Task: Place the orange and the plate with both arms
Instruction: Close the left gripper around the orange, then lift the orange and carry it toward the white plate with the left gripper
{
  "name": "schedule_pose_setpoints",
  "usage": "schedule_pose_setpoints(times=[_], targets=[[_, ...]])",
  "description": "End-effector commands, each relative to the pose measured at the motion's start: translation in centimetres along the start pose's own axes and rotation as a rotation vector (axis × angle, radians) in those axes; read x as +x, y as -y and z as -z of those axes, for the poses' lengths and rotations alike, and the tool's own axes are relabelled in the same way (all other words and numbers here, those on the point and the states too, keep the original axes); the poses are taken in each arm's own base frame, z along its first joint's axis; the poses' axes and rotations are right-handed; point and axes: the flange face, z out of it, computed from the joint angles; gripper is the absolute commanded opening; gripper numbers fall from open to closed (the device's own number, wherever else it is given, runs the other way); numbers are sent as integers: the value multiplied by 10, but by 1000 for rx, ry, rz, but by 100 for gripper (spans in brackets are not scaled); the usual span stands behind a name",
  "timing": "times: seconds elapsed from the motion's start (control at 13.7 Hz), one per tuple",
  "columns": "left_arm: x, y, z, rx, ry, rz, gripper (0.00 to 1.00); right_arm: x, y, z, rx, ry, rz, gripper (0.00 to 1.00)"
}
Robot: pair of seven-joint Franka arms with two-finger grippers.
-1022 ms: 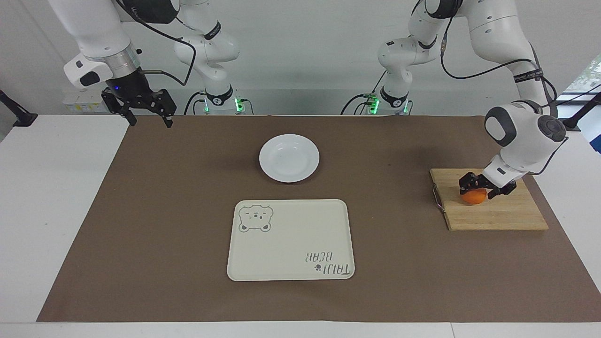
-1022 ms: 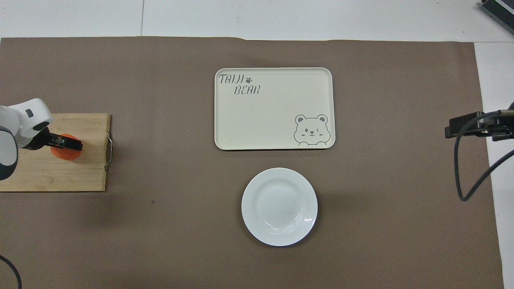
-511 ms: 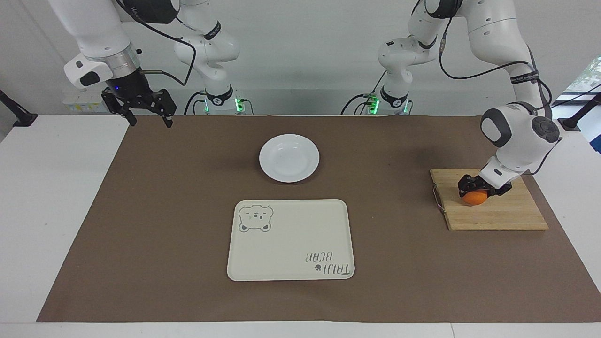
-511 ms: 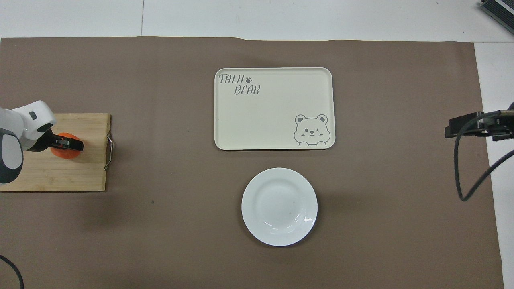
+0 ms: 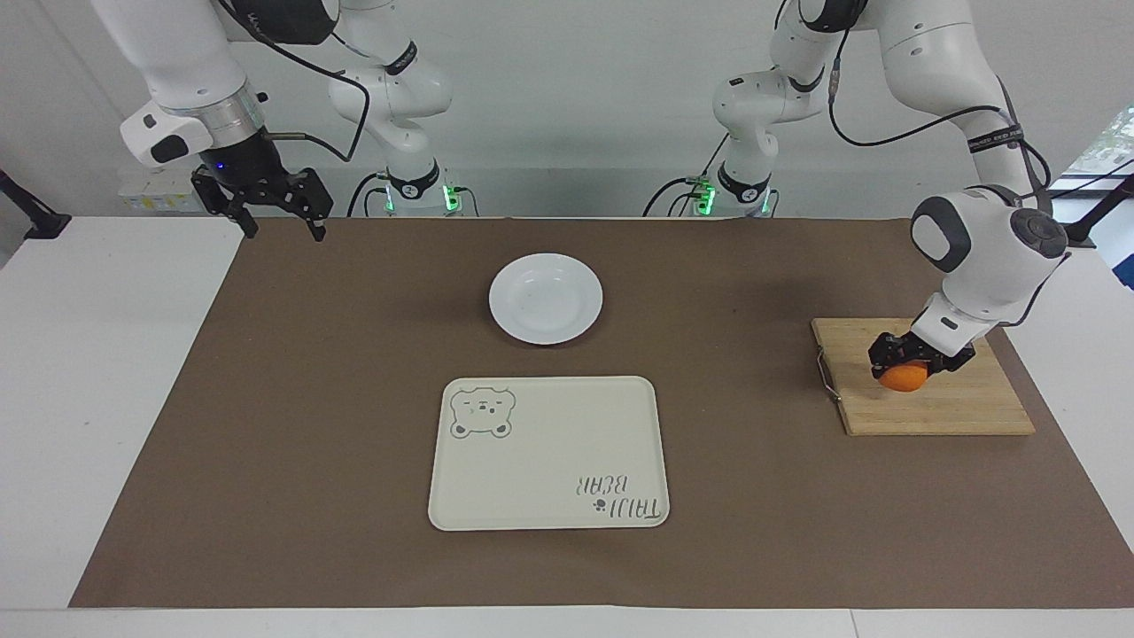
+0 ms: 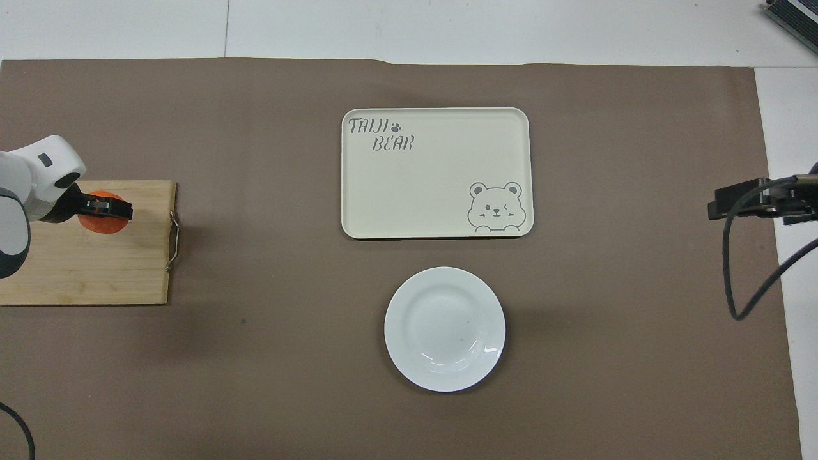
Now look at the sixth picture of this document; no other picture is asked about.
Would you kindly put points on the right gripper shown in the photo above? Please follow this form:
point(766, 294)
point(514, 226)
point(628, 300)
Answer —
point(802, 201)

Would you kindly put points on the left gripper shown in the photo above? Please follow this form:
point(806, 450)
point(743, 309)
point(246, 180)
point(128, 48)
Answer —
point(65, 206)

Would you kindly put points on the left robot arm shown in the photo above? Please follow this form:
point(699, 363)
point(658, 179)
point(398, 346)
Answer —
point(38, 167)

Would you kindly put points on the orange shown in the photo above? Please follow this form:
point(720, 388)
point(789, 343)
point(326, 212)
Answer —
point(102, 225)

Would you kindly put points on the white round plate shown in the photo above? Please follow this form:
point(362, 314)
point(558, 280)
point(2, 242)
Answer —
point(444, 329)

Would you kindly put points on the wooden cutting board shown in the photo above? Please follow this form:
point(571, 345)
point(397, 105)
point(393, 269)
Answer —
point(89, 268)

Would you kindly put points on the cream tray with bear print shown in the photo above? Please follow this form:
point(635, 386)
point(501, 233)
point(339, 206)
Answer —
point(422, 191)

